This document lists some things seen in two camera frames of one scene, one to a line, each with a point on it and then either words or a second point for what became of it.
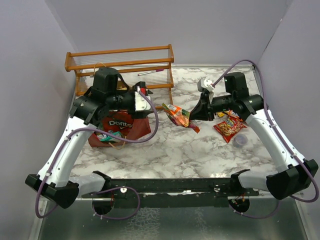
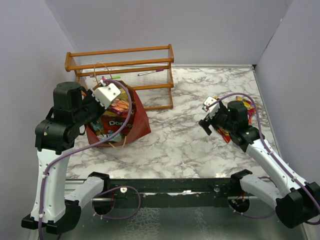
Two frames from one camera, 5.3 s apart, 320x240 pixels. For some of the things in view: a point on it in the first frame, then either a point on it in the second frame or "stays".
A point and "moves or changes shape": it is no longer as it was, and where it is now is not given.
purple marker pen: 150,72 stays
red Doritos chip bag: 120,121 stays
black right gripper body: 219,104 → 219,120
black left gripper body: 127,97 → 92,110
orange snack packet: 180,116 moves or changes shape
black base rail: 172,193 stays
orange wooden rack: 149,67 stays
